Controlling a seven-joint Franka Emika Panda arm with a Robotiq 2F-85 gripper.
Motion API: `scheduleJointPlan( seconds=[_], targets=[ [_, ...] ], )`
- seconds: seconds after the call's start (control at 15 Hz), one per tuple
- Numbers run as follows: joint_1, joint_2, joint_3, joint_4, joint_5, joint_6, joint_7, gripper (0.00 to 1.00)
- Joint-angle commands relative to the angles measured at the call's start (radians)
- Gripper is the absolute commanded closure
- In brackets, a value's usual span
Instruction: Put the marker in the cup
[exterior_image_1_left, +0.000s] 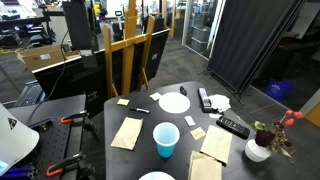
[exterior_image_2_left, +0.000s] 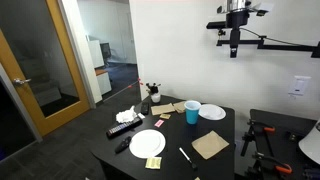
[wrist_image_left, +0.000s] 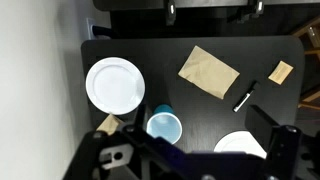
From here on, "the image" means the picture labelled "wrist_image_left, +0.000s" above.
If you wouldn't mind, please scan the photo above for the wooden chair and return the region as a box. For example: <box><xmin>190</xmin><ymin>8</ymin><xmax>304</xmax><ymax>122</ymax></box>
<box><xmin>290</xmin><ymin>17</ymin><xmax>320</xmax><ymax>111</ymax></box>

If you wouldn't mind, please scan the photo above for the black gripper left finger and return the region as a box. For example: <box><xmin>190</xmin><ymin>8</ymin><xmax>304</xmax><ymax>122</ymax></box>
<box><xmin>134</xmin><ymin>104</ymin><xmax>146</xmax><ymax>128</ymax></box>

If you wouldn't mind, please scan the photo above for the white plate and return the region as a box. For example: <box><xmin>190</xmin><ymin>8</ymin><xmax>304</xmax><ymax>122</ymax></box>
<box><xmin>214</xmin><ymin>131</ymin><xmax>267</xmax><ymax>159</ymax></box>
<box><xmin>86</xmin><ymin>57</ymin><xmax>145</xmax><ymax>115</ymax></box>

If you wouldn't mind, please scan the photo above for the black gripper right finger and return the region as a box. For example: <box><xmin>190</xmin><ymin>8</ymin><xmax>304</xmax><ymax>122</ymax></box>
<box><xmin>245</xmin><ymin>105</ymin><xmax>279</xmax><ymax>150</ymax></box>

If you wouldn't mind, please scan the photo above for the large brown paper napkin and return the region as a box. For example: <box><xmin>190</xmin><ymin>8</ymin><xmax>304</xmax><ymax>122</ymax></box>
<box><xmin>178</xmin><ymin>46</ymin><xmax>240</xmax><ymax>100</ymax></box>

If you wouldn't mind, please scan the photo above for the blue plastic cup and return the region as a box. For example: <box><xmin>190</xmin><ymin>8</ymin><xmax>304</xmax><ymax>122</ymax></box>
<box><xmin>146</xmin><ymin>104</ymin><xmax>183</xmax><ymax>144</ymax></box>

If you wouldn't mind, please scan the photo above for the small yellow sticky note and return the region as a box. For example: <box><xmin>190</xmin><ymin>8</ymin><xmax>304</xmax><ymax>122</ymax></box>
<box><xmin>268</xmin><ymin>61</ymin><xmax>293</xmax><ymax>85</ymax></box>

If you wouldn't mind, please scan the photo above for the black and white marker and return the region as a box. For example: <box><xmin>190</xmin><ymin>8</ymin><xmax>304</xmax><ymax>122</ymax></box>
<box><xmin>232</xmin><ymin>81</ymin><xmax>260</xmax><ymax>113</ymax></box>

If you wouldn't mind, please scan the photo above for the folded brown paper napkin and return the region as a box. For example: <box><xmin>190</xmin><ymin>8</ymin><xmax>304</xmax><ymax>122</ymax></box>
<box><xmin>97</xmin><ymin>114</ymin><xmax>123</xmax><ymax>135</ymax></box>

